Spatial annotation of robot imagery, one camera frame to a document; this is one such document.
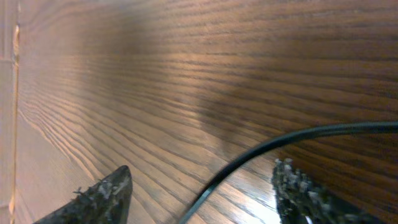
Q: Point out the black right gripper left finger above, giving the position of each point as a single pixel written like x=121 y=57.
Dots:
x=107 y=201

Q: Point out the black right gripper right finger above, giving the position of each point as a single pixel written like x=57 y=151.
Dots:
x=301 y=200

